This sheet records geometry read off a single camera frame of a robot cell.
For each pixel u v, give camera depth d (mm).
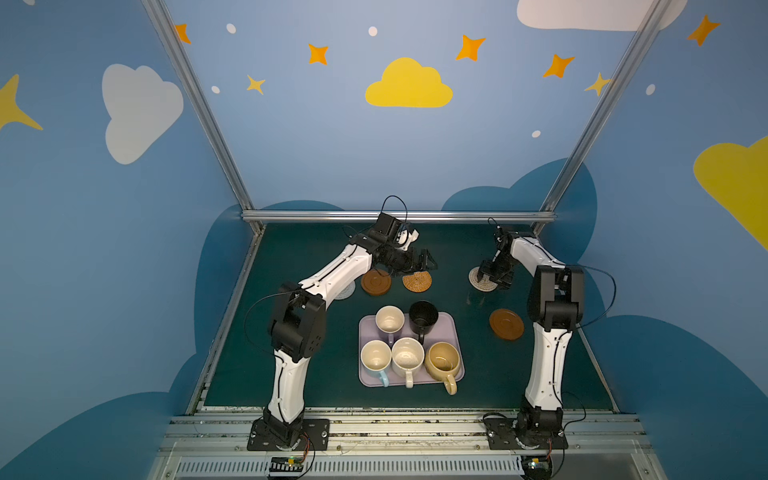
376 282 1044
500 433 748
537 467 733
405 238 778
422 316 929
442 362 860
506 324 947
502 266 898
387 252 733
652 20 704
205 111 860
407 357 861
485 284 1044
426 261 783
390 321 929
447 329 928
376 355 855
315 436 737
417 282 1050
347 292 1013
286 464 730
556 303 615
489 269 972
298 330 526
